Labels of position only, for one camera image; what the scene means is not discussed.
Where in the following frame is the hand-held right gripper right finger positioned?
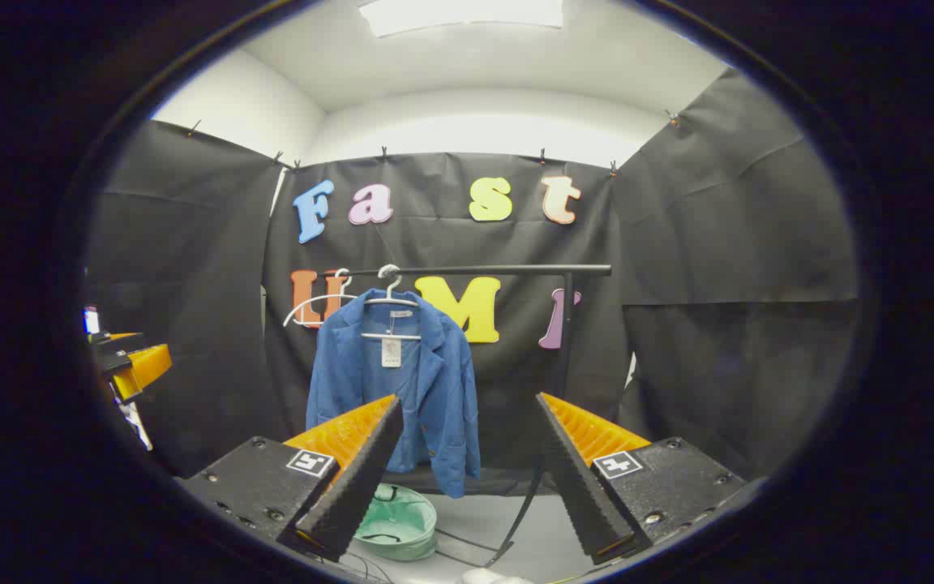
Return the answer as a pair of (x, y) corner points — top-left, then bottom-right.
(536, 393), (748, 566)

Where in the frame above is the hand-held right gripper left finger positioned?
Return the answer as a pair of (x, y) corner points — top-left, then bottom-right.
(179, 395), (405, 562)

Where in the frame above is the green laundry hamper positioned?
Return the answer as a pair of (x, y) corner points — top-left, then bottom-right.
(351, 483), (439, 562)

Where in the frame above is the blue corduroy jacket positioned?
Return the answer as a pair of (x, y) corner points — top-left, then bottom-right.
(306, 289), (482, 499)

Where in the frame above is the white plastic clothes hanger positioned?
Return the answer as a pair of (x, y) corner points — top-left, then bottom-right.
(283, 268), (358, 330)

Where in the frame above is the white hanger with taped hook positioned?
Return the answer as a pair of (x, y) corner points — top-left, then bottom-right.
(360, 264), (423, 341)

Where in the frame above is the black metal clothes rack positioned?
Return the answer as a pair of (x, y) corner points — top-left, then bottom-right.
(325, 264), (614, 569)

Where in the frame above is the white rounded object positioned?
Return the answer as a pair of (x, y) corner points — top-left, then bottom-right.
(459, 568), (533, 584)

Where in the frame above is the ceiling light panel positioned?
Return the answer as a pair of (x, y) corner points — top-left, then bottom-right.
(358, 0), (565, 38)

